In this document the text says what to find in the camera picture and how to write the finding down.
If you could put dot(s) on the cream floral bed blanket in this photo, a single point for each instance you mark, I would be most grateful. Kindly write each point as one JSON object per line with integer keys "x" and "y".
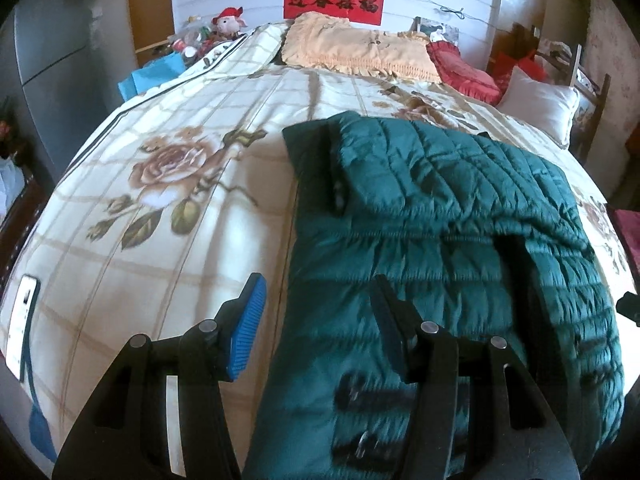
{"x": 150, "y": 220}

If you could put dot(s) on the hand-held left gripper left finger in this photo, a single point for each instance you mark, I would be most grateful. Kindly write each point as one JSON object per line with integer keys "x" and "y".
{"x": 247, "y": 332}

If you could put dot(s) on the red wall banner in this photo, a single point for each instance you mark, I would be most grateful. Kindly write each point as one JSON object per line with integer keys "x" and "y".
{"x": 334, "y": 1}

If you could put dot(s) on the pile of small clutter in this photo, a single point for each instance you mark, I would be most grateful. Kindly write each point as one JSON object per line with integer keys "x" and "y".
{"x": 192, "y": 42}

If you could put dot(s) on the wooden door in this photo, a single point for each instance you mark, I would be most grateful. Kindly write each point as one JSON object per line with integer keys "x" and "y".
{"x": 149, "y": 5}

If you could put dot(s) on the black-and-white wall picture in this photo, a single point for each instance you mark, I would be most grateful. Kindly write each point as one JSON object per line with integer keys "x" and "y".
{"x": 436, "y": 30}

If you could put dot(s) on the blue cloth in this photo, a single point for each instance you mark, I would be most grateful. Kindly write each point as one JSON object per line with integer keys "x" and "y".
{"x": 150, "y": 75}

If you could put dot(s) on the white pillow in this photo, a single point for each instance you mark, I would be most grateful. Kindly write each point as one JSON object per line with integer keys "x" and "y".
{"x": 540, "y": 102}

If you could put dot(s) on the peach frilled pillow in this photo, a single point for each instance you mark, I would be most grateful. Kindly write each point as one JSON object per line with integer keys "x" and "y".
{"x": 350, "y": 45}

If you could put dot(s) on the green quilted jacket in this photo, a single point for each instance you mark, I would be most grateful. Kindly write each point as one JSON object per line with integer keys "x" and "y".
{"x": 440, "y": 240}

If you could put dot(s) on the plush toy with red hat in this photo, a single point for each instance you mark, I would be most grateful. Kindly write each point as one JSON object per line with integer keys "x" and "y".
{"x": 229, "y": 21}

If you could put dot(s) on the maroon blanket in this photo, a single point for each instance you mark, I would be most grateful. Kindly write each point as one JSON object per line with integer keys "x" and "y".
{"x": 629, "y": 232}

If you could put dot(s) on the wooden chair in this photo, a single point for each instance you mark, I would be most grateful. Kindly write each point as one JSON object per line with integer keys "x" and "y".
{"x": 585, "y": 95}

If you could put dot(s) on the grey refrigerator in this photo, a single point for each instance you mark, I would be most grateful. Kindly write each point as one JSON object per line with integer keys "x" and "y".
{"x": 65, "y": 60}

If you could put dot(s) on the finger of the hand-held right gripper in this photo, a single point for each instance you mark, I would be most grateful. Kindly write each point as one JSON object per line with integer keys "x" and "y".
{"x": 630, "y": 307}

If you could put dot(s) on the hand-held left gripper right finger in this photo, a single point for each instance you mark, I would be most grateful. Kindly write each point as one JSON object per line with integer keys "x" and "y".
{"x": 395, "y": 327}

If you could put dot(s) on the red ruffled cushion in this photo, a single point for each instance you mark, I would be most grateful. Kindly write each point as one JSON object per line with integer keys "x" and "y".
{"x": 465, "y": 72}

